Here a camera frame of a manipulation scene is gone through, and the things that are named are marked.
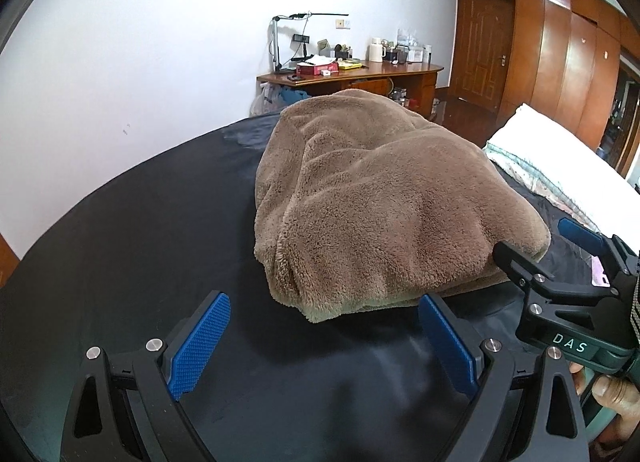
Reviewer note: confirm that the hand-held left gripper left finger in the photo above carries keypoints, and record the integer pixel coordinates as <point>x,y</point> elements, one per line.
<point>197,342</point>

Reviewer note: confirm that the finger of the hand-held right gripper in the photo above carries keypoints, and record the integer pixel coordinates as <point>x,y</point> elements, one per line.
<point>520,267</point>
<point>582,234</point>

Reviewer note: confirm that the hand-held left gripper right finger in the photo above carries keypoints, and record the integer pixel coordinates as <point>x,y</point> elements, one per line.
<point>450,342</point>

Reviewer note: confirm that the brown fleece sweater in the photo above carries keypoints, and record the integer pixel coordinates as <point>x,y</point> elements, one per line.
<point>390,202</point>

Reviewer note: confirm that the person's right hand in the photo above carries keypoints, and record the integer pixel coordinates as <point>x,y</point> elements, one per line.
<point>612,392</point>

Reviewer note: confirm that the small pink object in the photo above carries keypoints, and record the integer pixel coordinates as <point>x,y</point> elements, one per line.
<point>600,272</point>

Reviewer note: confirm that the light blue pillow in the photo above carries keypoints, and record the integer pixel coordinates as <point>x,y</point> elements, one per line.
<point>555,151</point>

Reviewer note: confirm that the dark bed cover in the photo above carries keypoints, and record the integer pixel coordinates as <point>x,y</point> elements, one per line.
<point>150,222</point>

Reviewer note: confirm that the wooden wardrobe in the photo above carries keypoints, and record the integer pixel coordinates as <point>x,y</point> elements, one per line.
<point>565,56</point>

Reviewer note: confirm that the wooden door with round knob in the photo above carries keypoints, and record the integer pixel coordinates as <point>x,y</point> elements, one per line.
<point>7,262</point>

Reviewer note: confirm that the clear containers on desk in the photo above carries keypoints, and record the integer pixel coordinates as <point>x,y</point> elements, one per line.
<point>415,49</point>

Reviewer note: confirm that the wooden desk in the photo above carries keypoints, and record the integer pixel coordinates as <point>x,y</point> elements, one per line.
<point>360,79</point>

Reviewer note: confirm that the plastic bag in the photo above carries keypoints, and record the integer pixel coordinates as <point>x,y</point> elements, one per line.
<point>267,99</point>

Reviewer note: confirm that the white kettle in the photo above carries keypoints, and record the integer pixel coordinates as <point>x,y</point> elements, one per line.
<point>376,50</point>

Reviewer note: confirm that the yellow packet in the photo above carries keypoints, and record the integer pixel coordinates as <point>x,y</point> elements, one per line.
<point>349,64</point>

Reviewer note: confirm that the red box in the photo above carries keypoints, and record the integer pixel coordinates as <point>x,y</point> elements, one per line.
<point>317,68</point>

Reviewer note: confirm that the black desk lamp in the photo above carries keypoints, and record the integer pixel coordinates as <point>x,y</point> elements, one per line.
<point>276,41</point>

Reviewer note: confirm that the wall socket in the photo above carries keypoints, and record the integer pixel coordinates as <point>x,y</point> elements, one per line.
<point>342,23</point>

